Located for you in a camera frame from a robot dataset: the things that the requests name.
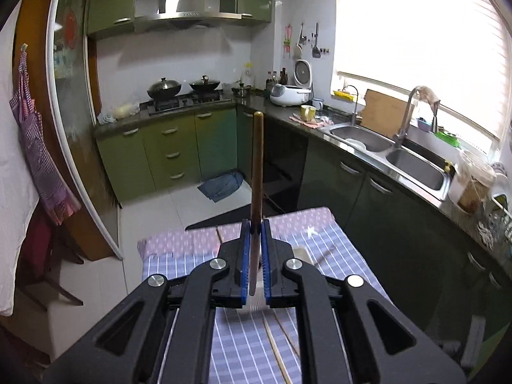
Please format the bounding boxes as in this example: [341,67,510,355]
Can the wooden cutting board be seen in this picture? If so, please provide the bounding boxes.
[360,89,412,139]

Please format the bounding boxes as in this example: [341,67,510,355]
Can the pink counter cloth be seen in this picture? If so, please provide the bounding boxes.
[289,114,334,129]

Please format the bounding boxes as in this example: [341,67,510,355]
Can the purple patterned cloth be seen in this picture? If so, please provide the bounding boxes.
[137,207,340,267]

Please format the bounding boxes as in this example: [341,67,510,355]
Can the cooking oil bottle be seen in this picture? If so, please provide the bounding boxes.
[241,63,257,89]

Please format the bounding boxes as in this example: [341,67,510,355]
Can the red garment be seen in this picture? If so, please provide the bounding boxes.
[22,208,57,281]

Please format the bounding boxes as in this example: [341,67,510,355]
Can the black hanging spatula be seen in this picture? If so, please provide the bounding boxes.
[312,23,323,59]

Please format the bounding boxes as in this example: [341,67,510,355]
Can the glass sliding door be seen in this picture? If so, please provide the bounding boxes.
[47,0,124,260]

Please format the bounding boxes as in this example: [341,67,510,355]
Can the green base kitchen cabinets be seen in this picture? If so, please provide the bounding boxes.
[95,106,512,329]

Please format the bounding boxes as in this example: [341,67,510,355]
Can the purple checked apron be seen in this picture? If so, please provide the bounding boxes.
[9,43,81,225]

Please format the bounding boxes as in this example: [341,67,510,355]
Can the brown single chopstick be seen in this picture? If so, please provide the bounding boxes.
[248,111,265,297]

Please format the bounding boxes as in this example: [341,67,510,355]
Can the dark wooden chair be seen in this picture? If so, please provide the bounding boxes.
[14,208,86,313]

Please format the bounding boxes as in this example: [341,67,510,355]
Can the dark stone kitchen countertop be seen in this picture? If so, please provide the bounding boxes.
[94,94,512,273]

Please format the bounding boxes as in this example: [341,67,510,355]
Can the beige rag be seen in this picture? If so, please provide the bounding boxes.
[416,86,441,133]

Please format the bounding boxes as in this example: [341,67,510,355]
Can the steel double sink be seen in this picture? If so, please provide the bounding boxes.
[328,122,454,203]

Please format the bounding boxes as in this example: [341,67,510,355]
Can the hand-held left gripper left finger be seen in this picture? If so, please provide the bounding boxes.
[42,219,253,384]

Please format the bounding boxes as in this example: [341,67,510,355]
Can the row of wooden chopsticks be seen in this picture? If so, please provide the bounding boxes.
[262,247,341,384]

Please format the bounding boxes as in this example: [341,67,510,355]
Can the black wok with lid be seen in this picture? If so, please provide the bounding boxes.
[147,77,182,100]
[189,75,222,92]

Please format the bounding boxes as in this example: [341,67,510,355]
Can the green dish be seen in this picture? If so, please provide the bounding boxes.
[438,128,462,148]

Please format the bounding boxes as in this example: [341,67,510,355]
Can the gas stove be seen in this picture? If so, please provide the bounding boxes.
[147,91,225,113]

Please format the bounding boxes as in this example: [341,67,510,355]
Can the blue grid tablecloth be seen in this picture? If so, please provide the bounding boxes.
[142,216,393,384]

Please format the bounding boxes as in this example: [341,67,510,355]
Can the clear plastic jar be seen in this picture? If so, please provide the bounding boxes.
[448,150,497,214]

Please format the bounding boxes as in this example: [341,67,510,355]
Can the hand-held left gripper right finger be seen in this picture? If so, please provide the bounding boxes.
[260,218,468,384]

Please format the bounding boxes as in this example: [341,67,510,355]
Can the white sheet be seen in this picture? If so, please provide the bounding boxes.
[0,8,41,316]

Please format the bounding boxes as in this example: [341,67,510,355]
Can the flat white rice cooker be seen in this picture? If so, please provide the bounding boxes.
[269,84,312,108]

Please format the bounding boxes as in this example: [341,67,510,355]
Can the yellow cloth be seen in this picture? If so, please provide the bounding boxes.
[113,103,140,120]

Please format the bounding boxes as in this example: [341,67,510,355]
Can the dish rack with dishes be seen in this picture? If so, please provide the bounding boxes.
[478,162,512,249]

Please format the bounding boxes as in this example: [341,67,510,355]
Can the blue floor rag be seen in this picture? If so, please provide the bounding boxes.
[197,170,244,203]

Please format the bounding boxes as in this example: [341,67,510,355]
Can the steel kitchen faucet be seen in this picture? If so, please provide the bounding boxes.
[394,85,430,148]

